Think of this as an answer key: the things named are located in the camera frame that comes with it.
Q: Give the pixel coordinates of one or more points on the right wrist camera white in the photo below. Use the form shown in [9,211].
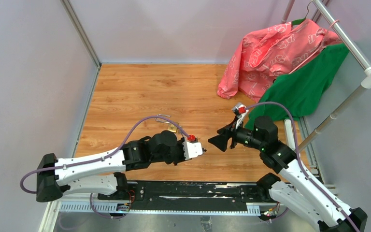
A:
[240,111]

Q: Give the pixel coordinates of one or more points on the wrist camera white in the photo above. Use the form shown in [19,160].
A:
[192,147]
[240,111]

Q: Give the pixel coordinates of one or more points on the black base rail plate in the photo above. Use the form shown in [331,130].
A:
[104,195]

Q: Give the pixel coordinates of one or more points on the metal clothes rack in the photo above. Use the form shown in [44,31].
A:
[343,148]

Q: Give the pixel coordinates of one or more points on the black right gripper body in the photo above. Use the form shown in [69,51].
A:
[242,135]

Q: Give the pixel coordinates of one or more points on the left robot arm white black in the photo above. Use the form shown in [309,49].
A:
[57,177]

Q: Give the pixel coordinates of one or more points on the aluminium corner frame post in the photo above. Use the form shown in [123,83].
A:
[81,32]

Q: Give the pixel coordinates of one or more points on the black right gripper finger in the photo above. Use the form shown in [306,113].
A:
[229,128]
[221,141]

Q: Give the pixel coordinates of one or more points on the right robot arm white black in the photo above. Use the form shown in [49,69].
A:
[291,183]

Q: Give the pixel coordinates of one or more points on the green garment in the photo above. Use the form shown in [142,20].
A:
[301,91]

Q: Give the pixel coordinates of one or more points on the brass padlock steel shackle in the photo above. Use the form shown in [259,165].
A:
[172,126]

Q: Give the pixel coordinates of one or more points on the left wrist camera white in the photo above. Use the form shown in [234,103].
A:
[192,147]

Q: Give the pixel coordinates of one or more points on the pink patterned garment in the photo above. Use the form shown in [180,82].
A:
[264,55]

